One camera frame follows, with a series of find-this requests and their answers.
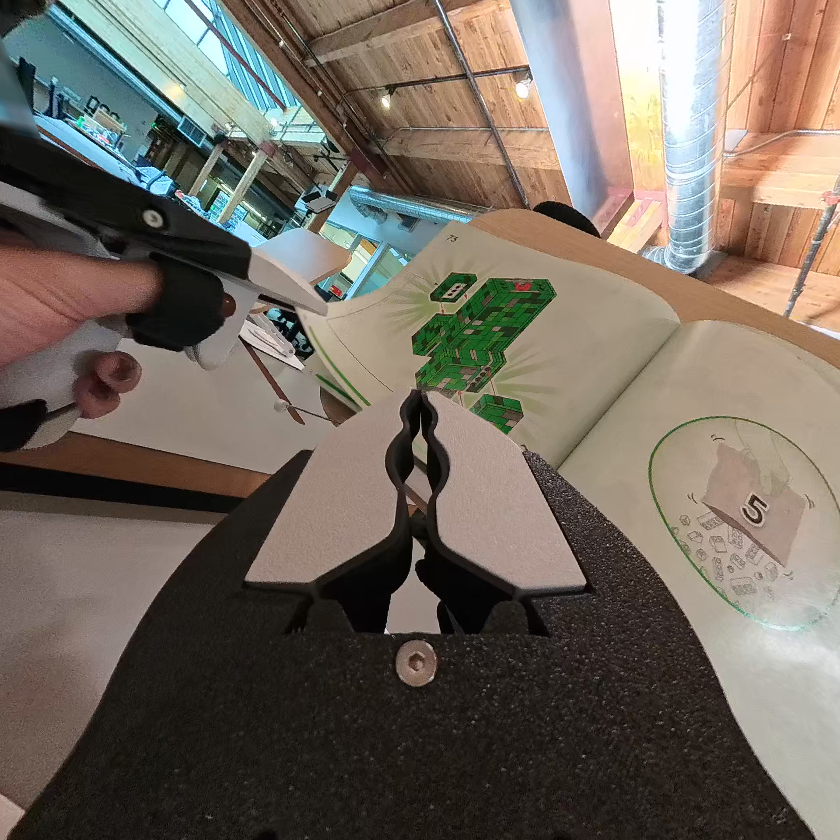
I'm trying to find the black metal pole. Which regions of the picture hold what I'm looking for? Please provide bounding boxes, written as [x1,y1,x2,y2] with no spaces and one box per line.
[784,177,840,319]

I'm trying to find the person's left hand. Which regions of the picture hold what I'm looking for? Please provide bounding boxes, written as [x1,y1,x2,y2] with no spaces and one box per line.
[0,246,166,421]

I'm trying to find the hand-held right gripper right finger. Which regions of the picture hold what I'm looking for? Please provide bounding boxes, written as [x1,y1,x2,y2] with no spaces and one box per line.
[415,390,589,634]

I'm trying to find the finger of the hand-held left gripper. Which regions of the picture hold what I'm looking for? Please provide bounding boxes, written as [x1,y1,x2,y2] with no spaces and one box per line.
[248,246,329,318]

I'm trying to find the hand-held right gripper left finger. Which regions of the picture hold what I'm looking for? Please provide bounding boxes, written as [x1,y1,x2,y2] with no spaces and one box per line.
[243,388,422,634]

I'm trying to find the dark rounded object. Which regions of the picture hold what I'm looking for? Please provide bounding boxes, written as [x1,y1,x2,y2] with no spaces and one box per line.
[532,201,601,238]

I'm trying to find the grey desk with wooden edge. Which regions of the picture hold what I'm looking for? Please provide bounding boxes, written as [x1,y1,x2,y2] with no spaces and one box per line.
[0,315,342,497]

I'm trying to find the book stand with black sticker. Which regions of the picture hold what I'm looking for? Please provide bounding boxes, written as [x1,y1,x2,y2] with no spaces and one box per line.
[239,228,353,361]

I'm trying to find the silver ventilation duct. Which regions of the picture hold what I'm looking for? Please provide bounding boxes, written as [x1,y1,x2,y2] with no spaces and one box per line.
[646,0,728,275]
[348,185,493,225]

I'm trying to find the instruction booklet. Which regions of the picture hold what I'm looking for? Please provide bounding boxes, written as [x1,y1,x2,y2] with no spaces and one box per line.
[298,226,840,840]

